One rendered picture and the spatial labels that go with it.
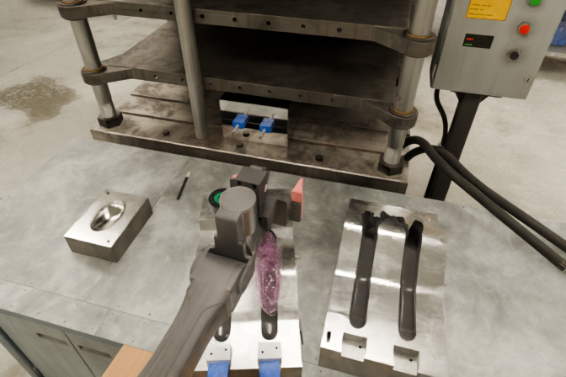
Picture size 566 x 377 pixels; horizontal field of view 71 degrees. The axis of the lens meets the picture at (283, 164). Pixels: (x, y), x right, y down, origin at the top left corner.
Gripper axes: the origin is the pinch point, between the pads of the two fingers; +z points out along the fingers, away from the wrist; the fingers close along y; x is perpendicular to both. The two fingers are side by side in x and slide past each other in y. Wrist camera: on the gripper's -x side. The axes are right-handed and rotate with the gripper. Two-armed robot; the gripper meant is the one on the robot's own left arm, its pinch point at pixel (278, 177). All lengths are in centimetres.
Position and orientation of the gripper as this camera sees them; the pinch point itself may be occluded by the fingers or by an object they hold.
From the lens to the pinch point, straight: 79.6
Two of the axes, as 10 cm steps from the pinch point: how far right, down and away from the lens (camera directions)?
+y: -9.4, -2.2, 2.6
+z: 3.4, -5.9, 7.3
